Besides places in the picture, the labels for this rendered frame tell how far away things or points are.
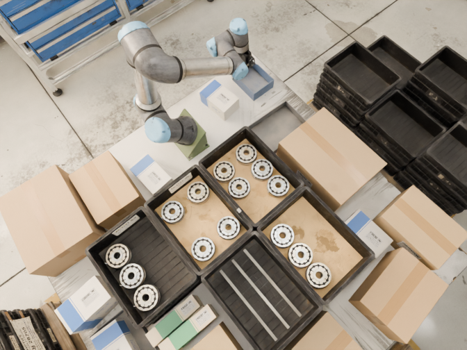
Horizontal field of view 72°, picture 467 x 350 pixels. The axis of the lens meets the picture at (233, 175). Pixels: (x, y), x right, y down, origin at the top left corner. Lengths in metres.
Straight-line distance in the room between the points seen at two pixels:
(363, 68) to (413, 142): 0.59
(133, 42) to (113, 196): 0.71
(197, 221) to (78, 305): 0.58
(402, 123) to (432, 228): 0.95
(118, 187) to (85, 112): 1.48
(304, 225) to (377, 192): 0.47
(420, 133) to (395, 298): 1.23
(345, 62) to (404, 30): 1.16
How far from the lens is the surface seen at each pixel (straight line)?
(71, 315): 1.55
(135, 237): 1.54
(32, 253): 1.64
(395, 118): 2.41
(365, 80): 2.36
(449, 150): 2.31
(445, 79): 2.58
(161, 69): 1.18
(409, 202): 1.63
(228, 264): 1.44
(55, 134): 3.00
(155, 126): 1.51
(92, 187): 1.64
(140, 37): 1.23
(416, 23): 3.60
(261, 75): 1.97
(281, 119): 1.82
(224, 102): 1.77
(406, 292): 1.55
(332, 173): 1.51
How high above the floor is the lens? 2.26
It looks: 69 degrees down
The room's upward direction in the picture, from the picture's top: 6 degrees counter-clockwise
